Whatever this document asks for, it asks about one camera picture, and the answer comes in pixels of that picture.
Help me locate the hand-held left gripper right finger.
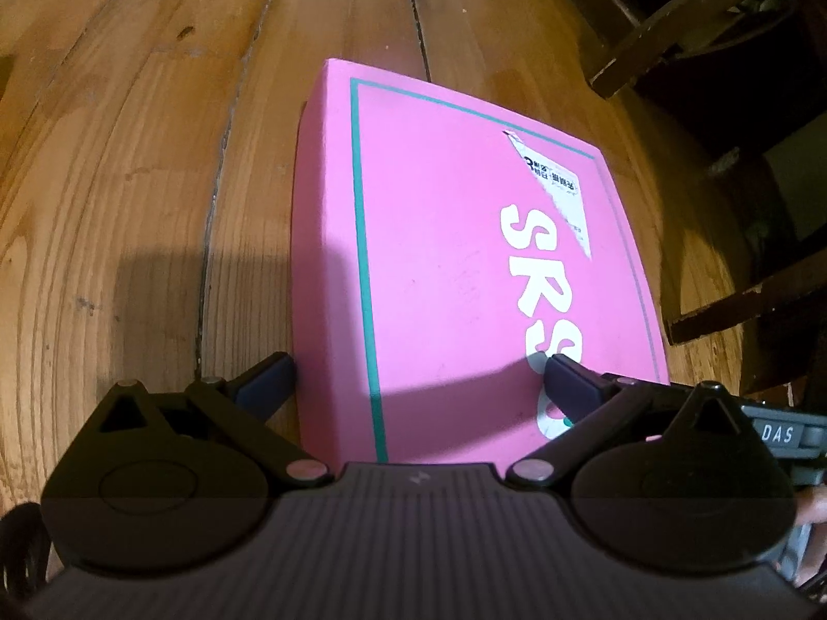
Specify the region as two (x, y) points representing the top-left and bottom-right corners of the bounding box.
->
(504, 354), (744, 488)

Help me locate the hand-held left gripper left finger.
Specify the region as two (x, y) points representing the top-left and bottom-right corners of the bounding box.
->
(94, 352), (333, 487)

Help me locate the pink box lid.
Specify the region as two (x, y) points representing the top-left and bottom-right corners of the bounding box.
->
(288, 58), (669, 466)

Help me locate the wooden desktop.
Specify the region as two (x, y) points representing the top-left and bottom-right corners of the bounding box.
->
(0, 0), (827, 531)

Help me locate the person's right hand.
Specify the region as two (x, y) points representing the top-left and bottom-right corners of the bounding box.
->
(798, 486), (827, 588)

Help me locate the dark wooden chair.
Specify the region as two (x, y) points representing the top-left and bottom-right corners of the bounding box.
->
(567, 0), (827, 395)

